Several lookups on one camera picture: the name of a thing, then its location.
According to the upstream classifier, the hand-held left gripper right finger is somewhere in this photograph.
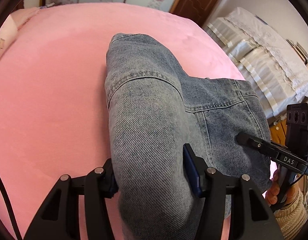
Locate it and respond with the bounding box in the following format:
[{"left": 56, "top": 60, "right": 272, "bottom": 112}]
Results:
[{"left": 182, "top": 144, "right": 285, "bottom": 240}]

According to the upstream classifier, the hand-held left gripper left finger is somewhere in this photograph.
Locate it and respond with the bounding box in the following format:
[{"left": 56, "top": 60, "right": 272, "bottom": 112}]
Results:
[{"left": 24, "top": 158, "right": 119, "bottom": 240}]

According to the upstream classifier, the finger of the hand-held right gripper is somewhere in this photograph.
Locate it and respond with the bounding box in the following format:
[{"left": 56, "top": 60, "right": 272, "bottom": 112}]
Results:
[{"left": 236, "top": 132, "right": 279, "bottom": 156}]

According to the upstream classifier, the blue denim jacket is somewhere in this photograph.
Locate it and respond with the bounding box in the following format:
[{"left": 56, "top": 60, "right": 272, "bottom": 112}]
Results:
[{"left": 104, "top": 32, "right": 271, "bottom": 240}]

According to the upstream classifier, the person's right forearm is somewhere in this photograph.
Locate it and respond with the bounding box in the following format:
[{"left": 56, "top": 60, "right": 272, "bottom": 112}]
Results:
[{"left": 275, "top": 186, "right": 308, "bottom": 240}]

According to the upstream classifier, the person's right hand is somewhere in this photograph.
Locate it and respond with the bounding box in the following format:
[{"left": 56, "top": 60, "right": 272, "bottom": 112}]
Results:
[{"left": 265, "top": 171, "right": 281, "bottom": 207}]

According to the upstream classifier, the light wooden cabinet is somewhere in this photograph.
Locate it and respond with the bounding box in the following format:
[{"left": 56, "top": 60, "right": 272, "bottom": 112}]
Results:
[{"left": 269, "top": 120, "right": 288, "bottom": 143}]

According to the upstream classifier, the stack of thin books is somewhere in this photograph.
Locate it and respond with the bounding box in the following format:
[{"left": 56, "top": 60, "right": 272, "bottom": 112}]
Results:
[{"left": 286, "top": 39, "right": 308, "bottom": 63}]

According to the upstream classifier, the lace covered furniture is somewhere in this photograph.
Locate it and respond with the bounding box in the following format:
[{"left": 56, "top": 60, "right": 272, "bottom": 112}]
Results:
[{"left": 202, "top": 7, "right": 308, "bottom": 113}]

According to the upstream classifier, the pink cartoon pillow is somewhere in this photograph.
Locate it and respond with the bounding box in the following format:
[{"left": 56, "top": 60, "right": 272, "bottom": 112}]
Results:
[{"left": 0, "top": 14, "right": 17, "bottom": 65}]

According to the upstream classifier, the pink frilled pillow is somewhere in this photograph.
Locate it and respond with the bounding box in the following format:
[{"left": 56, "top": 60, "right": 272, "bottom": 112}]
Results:
[{"left": 9, "top": 6, "right": 42, "bottom": 30}]

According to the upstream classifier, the black cable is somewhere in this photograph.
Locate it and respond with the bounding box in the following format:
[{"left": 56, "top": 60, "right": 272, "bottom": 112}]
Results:
[{"left": 0, "top": 166, "right": 23, "bottom": 240}]

